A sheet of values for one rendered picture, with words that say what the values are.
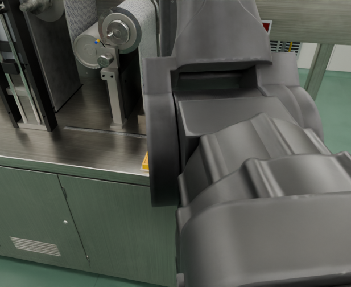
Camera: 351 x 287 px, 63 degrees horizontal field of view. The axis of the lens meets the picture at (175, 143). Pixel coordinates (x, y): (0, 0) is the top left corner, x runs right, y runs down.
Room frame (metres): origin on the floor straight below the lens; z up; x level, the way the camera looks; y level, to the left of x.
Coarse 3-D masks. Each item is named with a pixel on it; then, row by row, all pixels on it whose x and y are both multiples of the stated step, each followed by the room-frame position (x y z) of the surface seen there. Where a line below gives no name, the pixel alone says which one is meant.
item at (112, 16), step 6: (108, 18) 0.96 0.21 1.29; (114, 18) 0.96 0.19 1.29; (120, 18) 0.96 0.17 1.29; (126, 18) 0.95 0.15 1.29; (102, 24) 0.97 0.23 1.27; (132, 24) 0.95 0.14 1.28; (102, 30) 0.97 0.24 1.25; (132, 30) 0.95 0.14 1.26; (132, 36) 0.95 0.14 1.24; (108, 42) 0.97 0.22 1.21; (126, 42) 0.95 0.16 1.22; (132, 42) 0.95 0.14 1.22; (120, 48) 0.96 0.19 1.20; (126, 48) 0.95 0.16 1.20
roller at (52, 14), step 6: (54, 0) 1.01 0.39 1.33; (60, 0) 1.01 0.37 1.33; (54, 6) 1.01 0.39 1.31; (60, 6) 1.01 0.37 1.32; (48, 12) 1.02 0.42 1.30; (54, 12) 1.01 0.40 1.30; (60, 12) 1.01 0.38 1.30; (42, 18) 1.02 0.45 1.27; (48, 18) 1.02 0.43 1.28; (54, 18) 1.01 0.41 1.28
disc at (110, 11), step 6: (108, 12) 0.97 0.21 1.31; (114, 12) 0.96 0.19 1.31; (120, 12) 0.96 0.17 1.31; (126, 12) 0.96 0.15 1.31; (102, 18) 0.97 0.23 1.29; (132, 18) 0.95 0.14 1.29; (138, 24) 0.95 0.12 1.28; (138, 30) 0.95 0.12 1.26; (102, 36) 0.97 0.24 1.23; (138, 36) 0.95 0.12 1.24; (138, 42) 0.95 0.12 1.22; (132, 48) 0.96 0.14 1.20
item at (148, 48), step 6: (150, 36) 1.10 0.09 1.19; (144, 42) 1.02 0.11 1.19; (150, 42) 1.09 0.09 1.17; (138, 48) 0.96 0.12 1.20; (144, 48) 1.01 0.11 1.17; (150, 48) 1.09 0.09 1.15; (156, 48) 1.18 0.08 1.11; (144, 54) 1.01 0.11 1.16; (150, 54) 1.08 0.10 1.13; (156, 54) 1.18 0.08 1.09
